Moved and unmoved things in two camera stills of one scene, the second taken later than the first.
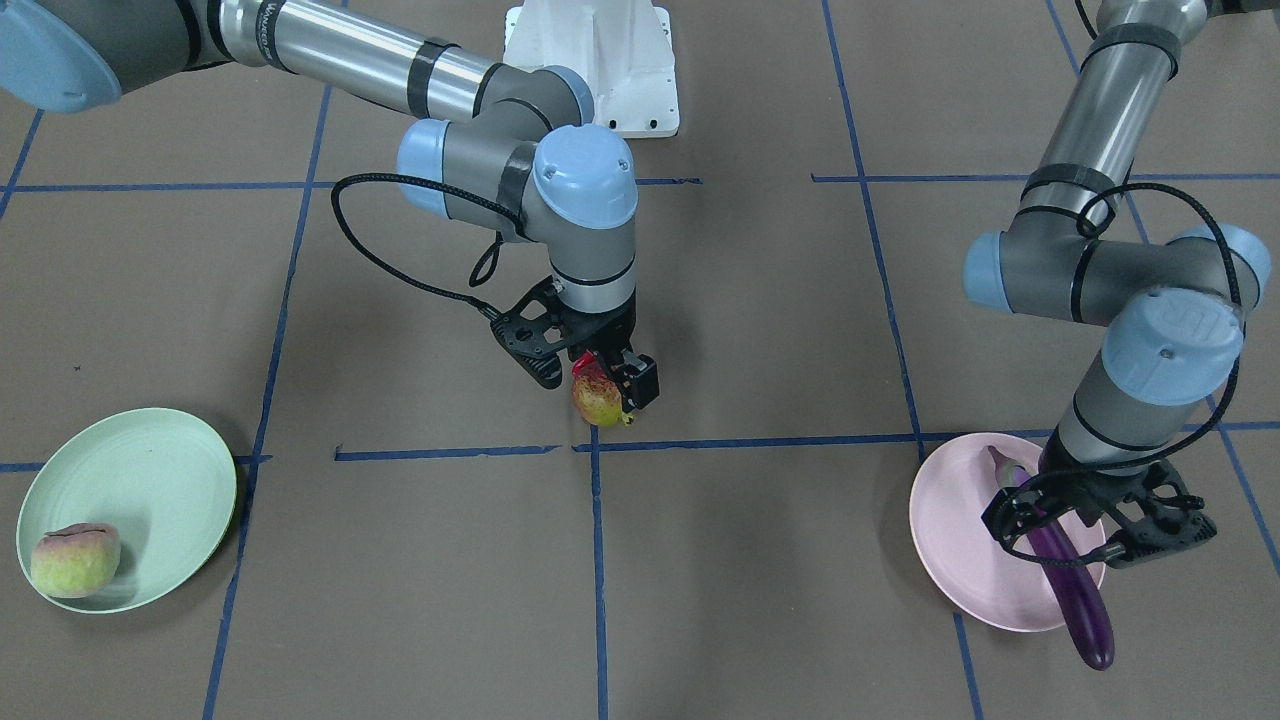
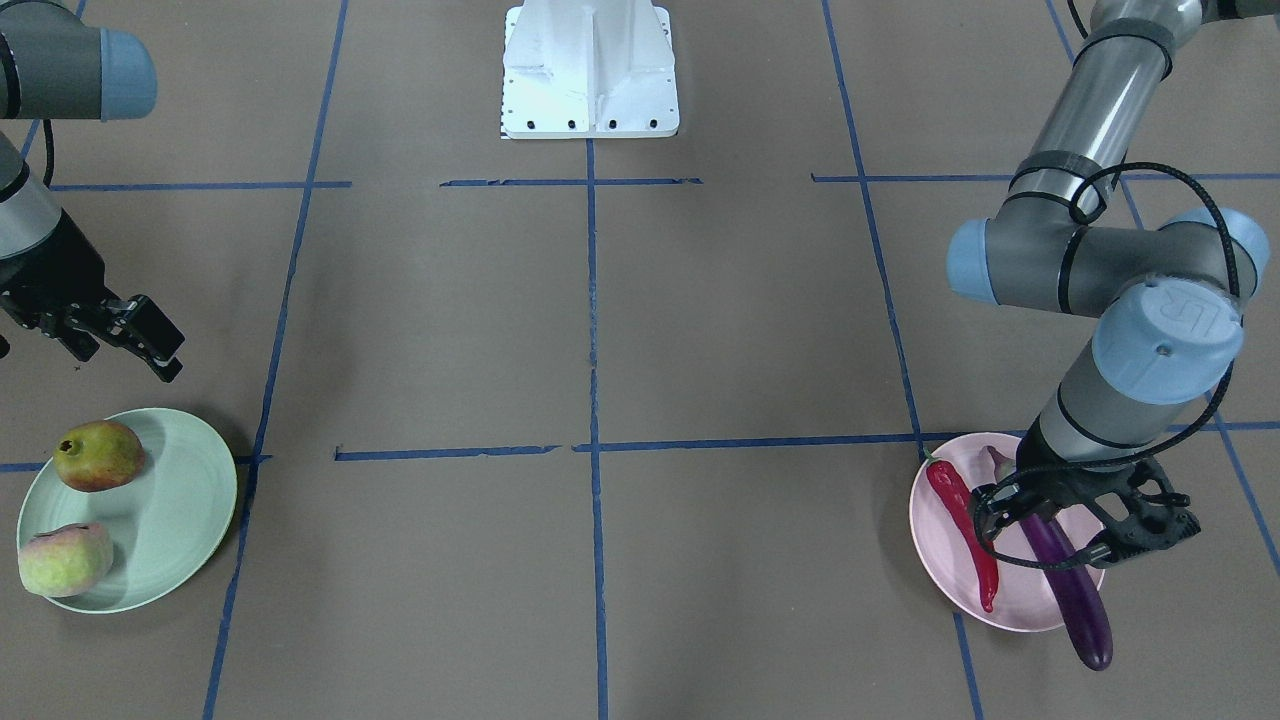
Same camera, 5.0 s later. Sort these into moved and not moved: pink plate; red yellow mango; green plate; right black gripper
Moved: right black gripper; red yellow mango
Not moved: pink plate; green plate
